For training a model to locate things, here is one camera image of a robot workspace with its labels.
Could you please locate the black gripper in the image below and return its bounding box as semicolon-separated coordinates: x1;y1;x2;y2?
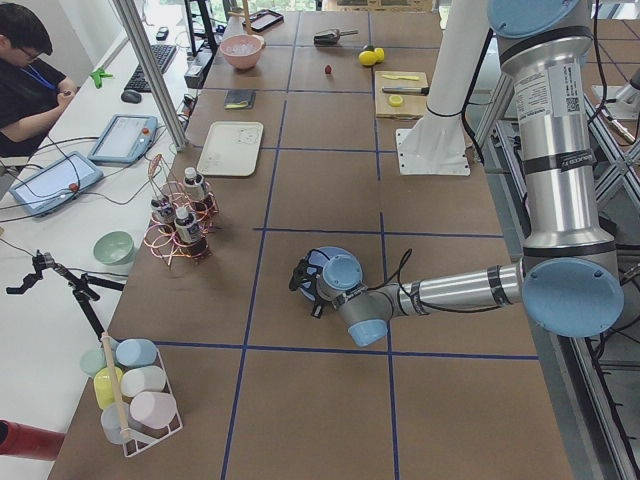
288;249;325;318

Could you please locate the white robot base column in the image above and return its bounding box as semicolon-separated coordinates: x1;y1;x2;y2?
397;0;490;176

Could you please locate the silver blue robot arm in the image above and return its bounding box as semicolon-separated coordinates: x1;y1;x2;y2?
289;1;624;347

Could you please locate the blue round plate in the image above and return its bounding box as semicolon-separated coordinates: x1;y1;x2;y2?
314;246;363;301

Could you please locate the dark tea bottle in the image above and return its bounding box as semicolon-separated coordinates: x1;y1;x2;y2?
175;207;208;257
151;194;175;233
184;167;208;211

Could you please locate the white cup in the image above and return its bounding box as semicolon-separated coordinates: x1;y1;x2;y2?
121;365;167;398

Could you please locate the cream bear tray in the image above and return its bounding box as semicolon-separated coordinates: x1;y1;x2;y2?
196;121;264;177

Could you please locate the pink cup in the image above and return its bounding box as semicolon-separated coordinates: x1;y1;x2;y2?
130;391;177;429

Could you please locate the blue cup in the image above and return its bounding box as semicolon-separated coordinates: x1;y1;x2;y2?
116;338;157;368

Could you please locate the green bowl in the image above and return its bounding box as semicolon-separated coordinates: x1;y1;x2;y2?
93;231;136;266

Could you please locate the wooden cutting board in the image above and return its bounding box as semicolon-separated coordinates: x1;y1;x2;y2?
374;71;429;119

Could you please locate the grey folded cloth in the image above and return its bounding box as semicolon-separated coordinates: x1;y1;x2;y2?
224;89;256;110

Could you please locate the yellow cup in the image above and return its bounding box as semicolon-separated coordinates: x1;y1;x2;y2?
93;367;115;410

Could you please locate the yellow plastic knife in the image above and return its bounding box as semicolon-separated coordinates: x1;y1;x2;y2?
381;74;420;81

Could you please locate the blue teach pendant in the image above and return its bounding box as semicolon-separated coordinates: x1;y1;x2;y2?
9;151;103;216
87;114;158;165

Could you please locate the yellow lemon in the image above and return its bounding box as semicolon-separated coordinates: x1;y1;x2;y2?
358;50;383;67
374;47;385;63

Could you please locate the pink bowl of ice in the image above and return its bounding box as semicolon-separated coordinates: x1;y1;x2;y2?
220;34;264;70

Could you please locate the metal ice scoop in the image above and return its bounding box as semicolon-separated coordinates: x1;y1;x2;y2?
313;29;359;46

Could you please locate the black computer mouse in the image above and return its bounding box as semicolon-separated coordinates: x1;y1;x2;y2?
120;89;142;104

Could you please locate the black keyboard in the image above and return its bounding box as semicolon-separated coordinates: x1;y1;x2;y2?
122;44;178;93

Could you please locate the wooden cup stand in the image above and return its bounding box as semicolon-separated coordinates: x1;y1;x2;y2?
242;0;254;35

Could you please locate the green plastic clip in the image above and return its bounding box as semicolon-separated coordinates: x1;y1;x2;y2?
90;67;113;89

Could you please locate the red cylinder bottle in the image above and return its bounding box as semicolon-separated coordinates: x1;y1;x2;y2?
1;420;65;461

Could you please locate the seated person in black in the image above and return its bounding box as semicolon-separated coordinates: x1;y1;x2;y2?
1;2;78;158

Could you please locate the copper wire bottle rack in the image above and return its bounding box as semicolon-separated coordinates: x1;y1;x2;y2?
143;154;219;265

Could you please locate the white wire cup rack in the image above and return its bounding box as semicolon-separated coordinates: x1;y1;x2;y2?
93;333;183;458

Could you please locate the aluminium frame post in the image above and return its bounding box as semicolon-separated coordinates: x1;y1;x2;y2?
113;0;188;152

